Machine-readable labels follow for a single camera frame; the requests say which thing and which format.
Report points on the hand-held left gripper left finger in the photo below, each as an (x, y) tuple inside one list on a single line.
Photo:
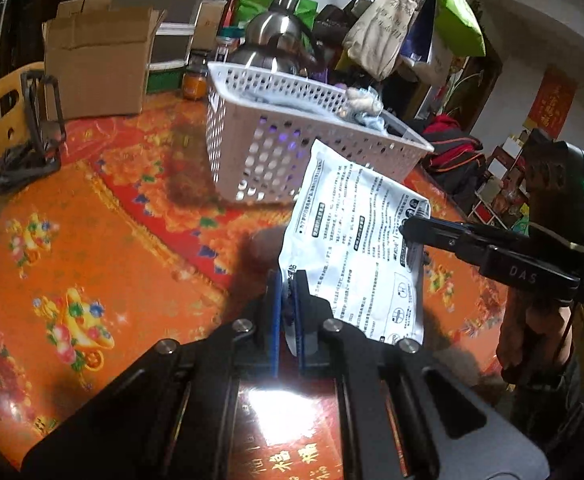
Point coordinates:
[(272, 320)]

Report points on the red wall poster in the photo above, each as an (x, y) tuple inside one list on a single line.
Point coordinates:
[(552, 102)]

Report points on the lime green hanging bag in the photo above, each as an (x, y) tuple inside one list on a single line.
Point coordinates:
[(457, 15)]

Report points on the red black striped bag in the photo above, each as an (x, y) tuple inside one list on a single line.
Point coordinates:
[(452, 160)]

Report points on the small brown cardboard box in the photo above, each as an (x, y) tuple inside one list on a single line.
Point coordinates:
[(211, 22)]

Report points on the large brown cardboard box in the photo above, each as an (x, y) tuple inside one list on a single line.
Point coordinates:
[(97, 70)]

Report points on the white printed plastic packet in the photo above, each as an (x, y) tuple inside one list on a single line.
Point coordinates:
[(357, 240)]

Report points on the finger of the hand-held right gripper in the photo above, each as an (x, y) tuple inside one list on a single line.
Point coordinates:
[(452, 230), (452, 252)]

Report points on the white perforated plastic basket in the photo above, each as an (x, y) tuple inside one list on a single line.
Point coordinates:
[(242, 130)]

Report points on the beige canvas tote bag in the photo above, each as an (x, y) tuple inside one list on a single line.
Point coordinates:
[(377, 30)]

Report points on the stainless steel kettle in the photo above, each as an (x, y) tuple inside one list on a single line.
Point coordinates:
[(272, 25)]

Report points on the person's right hand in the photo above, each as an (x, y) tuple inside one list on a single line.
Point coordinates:
[(527, 340)]

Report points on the black folding stand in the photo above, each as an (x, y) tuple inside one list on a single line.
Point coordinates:
[(42, 125)]

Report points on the green plastic bag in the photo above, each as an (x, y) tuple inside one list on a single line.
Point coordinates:
[(252, 2)]

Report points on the white shelf with boxes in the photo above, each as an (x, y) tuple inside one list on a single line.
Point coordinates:
[(502, 195)]

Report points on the white and blue shopping bag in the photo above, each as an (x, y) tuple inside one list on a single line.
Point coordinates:
[(424, 50)]

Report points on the light blue wet wipes pack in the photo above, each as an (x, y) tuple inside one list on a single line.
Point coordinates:
[(282, 101)]

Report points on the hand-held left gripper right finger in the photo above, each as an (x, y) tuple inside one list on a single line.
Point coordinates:
[(299, 320)]

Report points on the orange jar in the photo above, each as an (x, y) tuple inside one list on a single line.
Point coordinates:
[(195, 82)]

